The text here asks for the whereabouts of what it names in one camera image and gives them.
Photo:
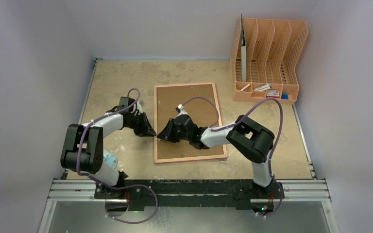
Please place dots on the brown frame backing board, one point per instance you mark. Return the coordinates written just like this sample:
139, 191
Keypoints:
170, 106

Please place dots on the red white small box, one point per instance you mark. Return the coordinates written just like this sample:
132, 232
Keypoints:
272, 94

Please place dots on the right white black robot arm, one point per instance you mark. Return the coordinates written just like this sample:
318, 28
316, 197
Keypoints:
254, 141

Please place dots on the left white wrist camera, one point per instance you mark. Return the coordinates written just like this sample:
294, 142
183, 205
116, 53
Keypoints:
137, 109

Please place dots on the orange plastic file organizer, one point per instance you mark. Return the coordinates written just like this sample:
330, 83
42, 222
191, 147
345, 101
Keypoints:
273, 48

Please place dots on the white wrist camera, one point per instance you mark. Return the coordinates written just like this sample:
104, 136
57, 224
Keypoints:
180, 110
137, 109

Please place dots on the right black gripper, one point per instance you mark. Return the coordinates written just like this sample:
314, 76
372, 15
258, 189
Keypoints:
177, 129

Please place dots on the white red glue stick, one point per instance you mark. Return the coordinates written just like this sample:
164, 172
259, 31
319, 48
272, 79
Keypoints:
263, 88

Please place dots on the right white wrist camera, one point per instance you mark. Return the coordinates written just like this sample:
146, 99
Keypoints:
180, 110

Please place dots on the white folder in organizer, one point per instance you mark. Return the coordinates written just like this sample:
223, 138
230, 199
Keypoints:
243, 52

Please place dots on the pink wooden picture frame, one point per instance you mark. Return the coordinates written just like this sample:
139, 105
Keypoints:
189, 158

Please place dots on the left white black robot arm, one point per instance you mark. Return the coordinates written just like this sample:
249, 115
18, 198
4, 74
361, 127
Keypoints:
83, 145

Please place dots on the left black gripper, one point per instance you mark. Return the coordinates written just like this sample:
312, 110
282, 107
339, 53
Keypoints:
145, 130

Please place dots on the blue tape dispenser pack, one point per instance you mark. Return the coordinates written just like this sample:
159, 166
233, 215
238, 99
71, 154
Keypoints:
110, 159

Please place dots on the white marker pen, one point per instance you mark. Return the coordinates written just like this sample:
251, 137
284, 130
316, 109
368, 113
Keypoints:
245, 87

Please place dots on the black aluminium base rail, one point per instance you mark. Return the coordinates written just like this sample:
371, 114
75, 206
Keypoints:
239, 194

